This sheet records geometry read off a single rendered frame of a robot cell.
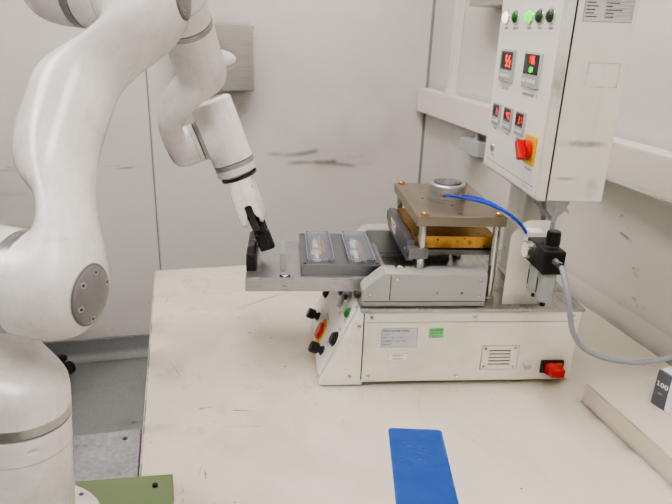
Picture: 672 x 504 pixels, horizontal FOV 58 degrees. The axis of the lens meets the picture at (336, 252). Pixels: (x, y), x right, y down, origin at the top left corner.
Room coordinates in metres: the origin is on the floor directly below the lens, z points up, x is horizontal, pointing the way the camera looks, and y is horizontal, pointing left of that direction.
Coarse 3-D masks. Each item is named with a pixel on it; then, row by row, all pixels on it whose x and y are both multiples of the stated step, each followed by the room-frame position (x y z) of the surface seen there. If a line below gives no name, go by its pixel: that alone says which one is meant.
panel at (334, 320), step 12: (324, 300) 1.35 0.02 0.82; (336, 300) 1.26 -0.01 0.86; (324, 312) 1.30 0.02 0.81; (336, 312) 1.21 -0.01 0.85; (312, 324) 1.34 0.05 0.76; (336, 324) 1.17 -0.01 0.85; (348, 324) 1.10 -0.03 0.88; (324, 336) 1.20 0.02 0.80; (336, 336) 1.11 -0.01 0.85; (324, 360) 1.11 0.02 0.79
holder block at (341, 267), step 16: (304, 240) 1.29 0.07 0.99; (336, 240) 1.29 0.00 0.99; (368, 240) 1.30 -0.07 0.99; (304, 256) 1.19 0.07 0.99; (336, 256) 1.19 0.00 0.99; (304, 272) 1.14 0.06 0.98; (320, 272) 1.14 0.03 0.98; (336, 272) 1.14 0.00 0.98; (352, 272) 1.15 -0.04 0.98; (368, 272) 1.15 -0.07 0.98
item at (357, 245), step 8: (344, 232) 1.33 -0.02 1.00; (352, 232) 1.33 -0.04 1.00; (360, 232) 1.33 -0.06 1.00; (344, 240) 1.27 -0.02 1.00; (352, 240) 1.27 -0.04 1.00; (360, 240) 1.27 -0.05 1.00; (352, 248) 1.22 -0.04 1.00; (360, 248) 1.22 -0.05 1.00; (368, 248) 1.22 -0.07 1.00; (352, 256) 1.17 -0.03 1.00; (360, 256) 1.17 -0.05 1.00; (368, 256) 1.18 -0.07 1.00
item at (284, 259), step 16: (256, 256) 1.24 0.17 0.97; (272, 256) 1.24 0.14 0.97; (288, 256) 1.25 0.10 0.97; (256, 272) 1.15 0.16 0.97; (272, 272) 1.15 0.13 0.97; (288, 272) 1.16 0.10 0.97; (256, 288) 1.12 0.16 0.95; (272, 288) 1.12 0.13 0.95; (288, 288) 1.13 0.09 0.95; (304, 288) 1.13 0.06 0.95; (320, 288) 1.13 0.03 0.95; (336, 288) 1.13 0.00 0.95; (352, 288) 1.14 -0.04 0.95
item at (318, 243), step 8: (312, 232) 1.32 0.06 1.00; (320, 232) 1.32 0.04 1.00; (328, 232) 1.32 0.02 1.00; (312, 240) 1.26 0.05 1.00; (320, 240) 1.26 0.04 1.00; (328, 240) 1.27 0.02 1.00; (312, 248) 1.21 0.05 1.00; (320, 248) 1.21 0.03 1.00; (328, 248) 1.21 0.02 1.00; (312, 256) 1.16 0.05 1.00; (320, 256) 1.17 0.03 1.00; (328, 256) 1.17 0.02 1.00
